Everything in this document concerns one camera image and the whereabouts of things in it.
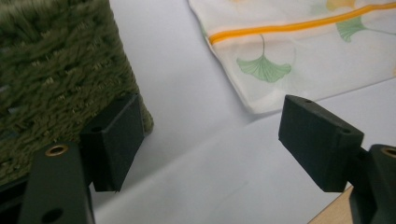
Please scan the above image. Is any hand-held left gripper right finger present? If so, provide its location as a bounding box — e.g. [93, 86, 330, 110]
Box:
[278, 94, 364, 192]

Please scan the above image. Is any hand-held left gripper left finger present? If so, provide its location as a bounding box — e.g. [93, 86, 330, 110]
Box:
[79, 92, 146, 192]

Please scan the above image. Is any white leaf-print laundry bag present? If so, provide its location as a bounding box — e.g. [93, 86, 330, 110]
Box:
[188, 0, 396, 115]

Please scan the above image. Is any green woven basket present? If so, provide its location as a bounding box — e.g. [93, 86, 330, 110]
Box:
[0, 0, 155, 186]

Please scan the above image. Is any white table cover sheet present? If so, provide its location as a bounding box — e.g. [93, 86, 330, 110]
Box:
[90, 0, 396, 224]

